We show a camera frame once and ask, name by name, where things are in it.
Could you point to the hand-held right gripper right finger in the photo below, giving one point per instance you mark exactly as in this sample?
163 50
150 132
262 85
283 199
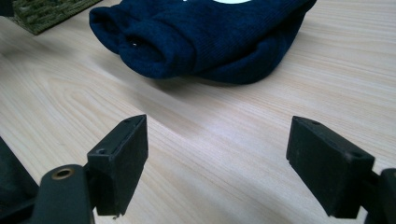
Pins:
327 168

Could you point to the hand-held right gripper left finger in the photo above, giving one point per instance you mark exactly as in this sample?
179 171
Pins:
120 165

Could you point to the navy blue knitted garment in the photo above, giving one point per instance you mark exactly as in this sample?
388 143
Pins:
205 37

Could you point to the green woven mat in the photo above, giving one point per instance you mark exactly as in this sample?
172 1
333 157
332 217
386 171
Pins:
46 12

